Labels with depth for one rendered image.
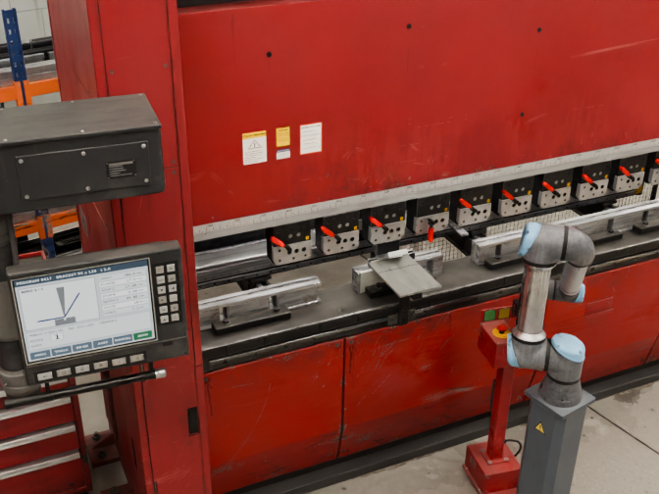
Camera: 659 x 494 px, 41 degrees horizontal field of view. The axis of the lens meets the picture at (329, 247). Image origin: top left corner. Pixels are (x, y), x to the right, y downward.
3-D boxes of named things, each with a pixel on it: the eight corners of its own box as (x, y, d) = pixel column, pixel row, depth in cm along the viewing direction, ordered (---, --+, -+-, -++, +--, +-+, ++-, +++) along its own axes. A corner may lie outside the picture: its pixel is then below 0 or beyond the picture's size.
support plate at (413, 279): (399, 298, 330) (400, 295, 329) (368, 265, 350) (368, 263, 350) (441, 287, 336) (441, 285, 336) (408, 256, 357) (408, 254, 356)
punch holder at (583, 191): (578, 201, 379) (583, 166, 371) (565, 193, 386) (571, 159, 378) (605, 195, 385) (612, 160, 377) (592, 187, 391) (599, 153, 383)
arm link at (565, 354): (582, 384, 304) (587, 353, 298) (541, 378, 307) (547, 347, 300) (581, 364, 314) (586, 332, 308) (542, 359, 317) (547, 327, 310)
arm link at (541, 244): (546, 378, 305) (569, 232, 284) (502, 371, 308) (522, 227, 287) (546, 361, 316) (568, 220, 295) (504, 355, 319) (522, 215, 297)
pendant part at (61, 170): (6, 428, 247) (-55, 148, 206) (1, 377, 267) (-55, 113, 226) (184, 390, 263) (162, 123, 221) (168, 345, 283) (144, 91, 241)
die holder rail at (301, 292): (198, 331, 329) (197, 310, 324) (193, 322, 334) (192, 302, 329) (321, 302, 347) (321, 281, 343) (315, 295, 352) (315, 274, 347)
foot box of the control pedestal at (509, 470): (484, 506, 372) (487, 484, 366) (461, 466, 393) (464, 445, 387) (528, 497, 377) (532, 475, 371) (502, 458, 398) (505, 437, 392)
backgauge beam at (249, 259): (191, 293, 351) (189, 271, 346) (181, 276, 362) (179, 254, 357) (642, 194, 435) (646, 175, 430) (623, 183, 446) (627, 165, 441)
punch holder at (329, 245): (323, 256, 335) (324, 217, 327) (314, 246, 342) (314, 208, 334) (358, 248, 341) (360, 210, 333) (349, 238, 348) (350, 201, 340)
